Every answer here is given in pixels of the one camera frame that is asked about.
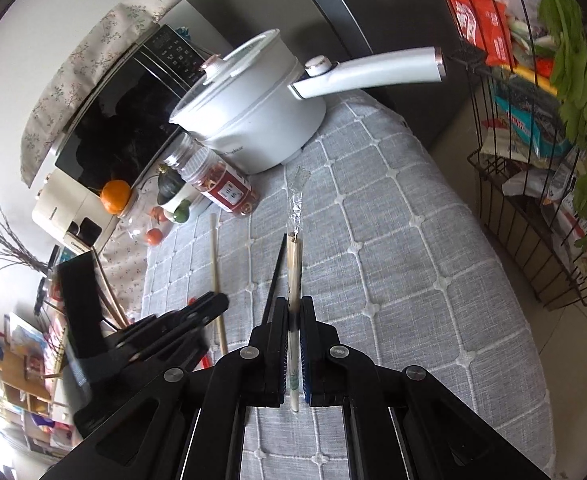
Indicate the light wooden chopstick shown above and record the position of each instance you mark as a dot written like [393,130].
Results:
[217,280]

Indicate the red snack packet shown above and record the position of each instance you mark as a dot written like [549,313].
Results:
[478,15]

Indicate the dried twigs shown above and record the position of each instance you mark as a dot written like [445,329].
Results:
[8,255]

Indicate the green leafy celery bunch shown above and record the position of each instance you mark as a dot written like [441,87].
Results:
[578,90]

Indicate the floral beige tablecloth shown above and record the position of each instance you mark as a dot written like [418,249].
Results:
[128,270]

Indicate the floral cloth cover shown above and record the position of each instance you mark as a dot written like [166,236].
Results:
[83,70]

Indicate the red label plastic jar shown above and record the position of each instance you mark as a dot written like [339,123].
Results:
[223,187]

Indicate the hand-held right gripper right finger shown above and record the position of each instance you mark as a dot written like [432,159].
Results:
[307,340]

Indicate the plastic-wrapped disposable chopsticks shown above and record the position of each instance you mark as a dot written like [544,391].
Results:
[293,270]

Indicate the clear glass jar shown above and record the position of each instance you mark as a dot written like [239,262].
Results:
[141,220]

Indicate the wooden shelf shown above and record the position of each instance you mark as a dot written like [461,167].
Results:
[28,375]

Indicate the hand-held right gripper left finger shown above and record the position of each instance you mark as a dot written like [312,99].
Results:
[282,340]

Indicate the white ceramic dish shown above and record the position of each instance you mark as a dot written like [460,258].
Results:
[196,207]

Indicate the white electric cooking pot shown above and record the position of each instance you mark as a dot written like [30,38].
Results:
[268,115]

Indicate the grey refrigerator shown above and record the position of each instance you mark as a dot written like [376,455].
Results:
[383,5]

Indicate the large orange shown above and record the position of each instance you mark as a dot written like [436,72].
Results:
[115,197]

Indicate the dark green squash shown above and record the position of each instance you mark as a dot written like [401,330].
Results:
[167,185]

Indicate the cream air fryer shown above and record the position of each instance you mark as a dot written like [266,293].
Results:
[68,212]

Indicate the small tangerine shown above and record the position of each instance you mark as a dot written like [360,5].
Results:
[154,237]
[158,214]

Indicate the black microwave oven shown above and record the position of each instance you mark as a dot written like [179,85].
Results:
[118,130]

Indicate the black chopstick with gold band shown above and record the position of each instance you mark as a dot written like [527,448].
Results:
[275,280]

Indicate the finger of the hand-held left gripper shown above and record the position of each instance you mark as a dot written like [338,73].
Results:
[201,310]
[158,347]

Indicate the blue snack packet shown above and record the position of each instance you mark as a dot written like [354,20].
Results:
[528,120]

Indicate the glass pot lid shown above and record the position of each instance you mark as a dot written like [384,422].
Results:
[236,60]

